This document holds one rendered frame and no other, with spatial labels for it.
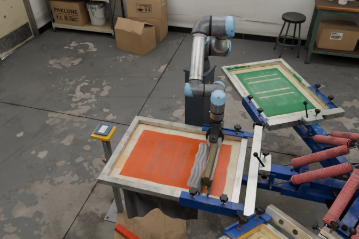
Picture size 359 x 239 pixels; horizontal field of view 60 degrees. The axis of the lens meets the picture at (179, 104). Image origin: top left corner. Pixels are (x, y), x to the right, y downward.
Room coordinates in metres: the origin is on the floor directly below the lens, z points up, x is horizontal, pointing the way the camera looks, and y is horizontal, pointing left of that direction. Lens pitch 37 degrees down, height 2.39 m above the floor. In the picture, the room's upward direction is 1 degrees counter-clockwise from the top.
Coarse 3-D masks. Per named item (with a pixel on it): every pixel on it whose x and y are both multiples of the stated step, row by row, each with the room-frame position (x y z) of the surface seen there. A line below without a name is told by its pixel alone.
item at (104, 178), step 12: (144, 120) 1.65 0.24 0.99; (156, 120) 1.65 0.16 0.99; (132, 132) 1.55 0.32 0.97; (192, 132) 1.56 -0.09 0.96; (204, 132) 1.53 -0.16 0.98; (120, 144) 1.42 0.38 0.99; (240, 156) 1.30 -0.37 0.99; (108, 168) 1.22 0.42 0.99; (240, 168) 1.21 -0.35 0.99; (108, 180) 1.14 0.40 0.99; (120, 180) 1.13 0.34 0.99; (240, 180) 1.12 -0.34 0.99; (144, 192) 1.07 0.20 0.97; (156, 192) 1.05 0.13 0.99; (168, 192) 1.05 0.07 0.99; (180, 192) 1.05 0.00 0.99
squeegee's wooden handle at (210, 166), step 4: (216, 144) 1.34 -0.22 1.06; (212, 148) 1.31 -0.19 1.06; (216, 148) 1.31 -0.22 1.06; (212, 152) 1.28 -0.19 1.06; (216, 152) 1.31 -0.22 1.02; (212, 156) 1.24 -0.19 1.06; (208, 160) 1.22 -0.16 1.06; (212, 160) 1.21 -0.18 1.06; (208, 164) 1.18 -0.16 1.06; (212, 164) 1.18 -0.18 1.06; (208, 168) 1.15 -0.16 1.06; (212, 168) 1.18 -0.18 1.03; (208, 172) 1.12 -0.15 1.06; (204, 176) 1.10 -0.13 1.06; (208, 176) 1.10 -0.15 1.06; (204, 180) 1.09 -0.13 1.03; (208, 180) 1.09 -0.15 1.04; (204, 184) 1.09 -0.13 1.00; (208, 184) 1.09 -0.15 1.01
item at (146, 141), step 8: (144, 136) 1.53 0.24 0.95; (152, 136) 1.53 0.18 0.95; (160, 136) 1.53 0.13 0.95; (168, 136) 1.53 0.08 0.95; (176, 136) 1.53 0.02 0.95; (136, 144) 1.46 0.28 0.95; (144, 144) 1.45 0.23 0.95; (152, 144) 1.45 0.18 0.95; (144, 152) 1.38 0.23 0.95; (192, 152) 1.38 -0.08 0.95; (224, 152) 1.37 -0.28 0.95; (192, 160) 1.31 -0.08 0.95; (224, 160) 1.31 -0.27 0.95; (224, 168) 1.24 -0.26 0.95
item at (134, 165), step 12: (132, 156) 1.35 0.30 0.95; (144, 156) 1.35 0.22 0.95; (132, 168) 1.25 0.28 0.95; (216, 168) 1.24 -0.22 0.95; (156, 180) 1.16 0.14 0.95; (168, 180) 1.16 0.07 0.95; (180, 180) 1.16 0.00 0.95; (216, 180) 1.15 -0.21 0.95; (204, 192) 1.07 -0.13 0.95; (216, 192) 1.07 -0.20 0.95
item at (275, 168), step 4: (272, 164) 1.19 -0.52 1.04; (272, 168) 1.16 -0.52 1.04; (276, 168) 1.16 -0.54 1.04; (280, 168) 1.16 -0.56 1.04; (284, 168) 1.16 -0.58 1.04; (288, 168) 1.16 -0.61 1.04; (272, 172) 1.14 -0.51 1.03; (276, 172) 1.14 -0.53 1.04; (280, 172) 1.13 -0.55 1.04; (284, 172) 1.13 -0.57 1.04; (288, 172) 1.13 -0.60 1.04; (268, 176) 1.14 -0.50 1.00; (276, 176) 1.13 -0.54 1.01; (280, 176) 1.13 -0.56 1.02; (284, 176) 1.12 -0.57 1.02; (288, 176) 1.12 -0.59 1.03; (288, 180) 1.11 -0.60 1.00
